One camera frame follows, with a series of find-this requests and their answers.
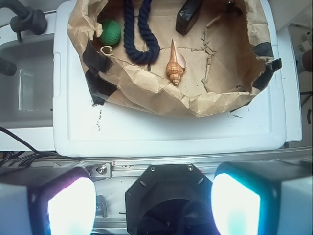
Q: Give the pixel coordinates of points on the black rectangular block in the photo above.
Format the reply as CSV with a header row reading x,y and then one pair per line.
x,y
187,16

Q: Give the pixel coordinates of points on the clear plastic bin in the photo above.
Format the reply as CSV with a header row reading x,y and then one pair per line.
x,y
26,97

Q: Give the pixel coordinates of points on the black octagonal mount plate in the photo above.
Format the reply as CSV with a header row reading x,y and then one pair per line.
x,y
170,200

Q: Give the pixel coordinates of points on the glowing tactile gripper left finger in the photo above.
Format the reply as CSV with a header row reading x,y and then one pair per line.
x,y
46,201

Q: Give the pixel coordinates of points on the dark grey clamp knob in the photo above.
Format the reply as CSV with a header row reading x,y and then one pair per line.
x,y
34,21

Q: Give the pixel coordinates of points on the white plastic tray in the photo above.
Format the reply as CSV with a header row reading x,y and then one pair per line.
x,y
82,129

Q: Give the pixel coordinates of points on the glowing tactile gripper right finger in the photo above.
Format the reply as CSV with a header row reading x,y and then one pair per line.
x,y
272,197

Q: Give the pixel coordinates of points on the crumpled brown paper liner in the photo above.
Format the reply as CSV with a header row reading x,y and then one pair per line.
x,y
228,55

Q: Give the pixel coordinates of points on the orange spiral sea shell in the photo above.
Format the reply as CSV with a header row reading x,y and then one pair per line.
x,y
176,66

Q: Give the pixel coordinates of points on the green dimpled ball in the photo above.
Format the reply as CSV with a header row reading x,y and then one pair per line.
x,y
111,33

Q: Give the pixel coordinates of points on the aluminium frame rail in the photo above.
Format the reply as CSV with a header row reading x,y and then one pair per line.
x,y
207,164

